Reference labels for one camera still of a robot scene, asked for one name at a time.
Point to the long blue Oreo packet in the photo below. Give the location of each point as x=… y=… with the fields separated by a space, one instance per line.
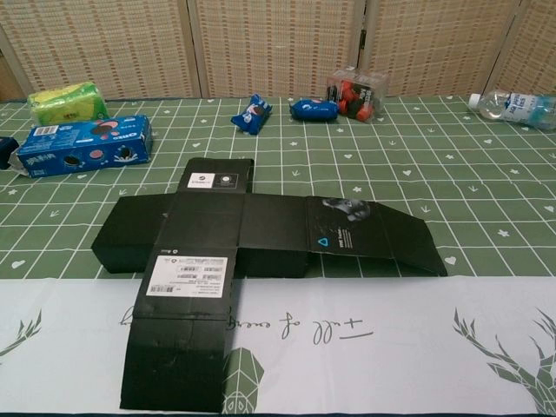
x=252 y=115

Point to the rounded blue Oreo packet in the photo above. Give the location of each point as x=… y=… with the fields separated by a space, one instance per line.
x=315 y=110

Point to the green checked tablecloth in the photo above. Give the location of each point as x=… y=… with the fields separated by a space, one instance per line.
x=391 y=174

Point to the clear plastic water bottle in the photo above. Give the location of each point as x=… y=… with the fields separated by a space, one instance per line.
x=508 y=108

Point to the clear box with red items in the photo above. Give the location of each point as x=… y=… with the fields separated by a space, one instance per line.
x=356 y=95

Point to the dark blue small carton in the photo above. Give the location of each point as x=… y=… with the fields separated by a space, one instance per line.
x=6 y=152

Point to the blue Oreo cookie box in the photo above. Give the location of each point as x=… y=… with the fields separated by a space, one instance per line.
x=87 y=143

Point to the woven folding screen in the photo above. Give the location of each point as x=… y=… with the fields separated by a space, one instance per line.
x=278 y=43

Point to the black paper box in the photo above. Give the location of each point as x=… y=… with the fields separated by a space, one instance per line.
x=200 y=226

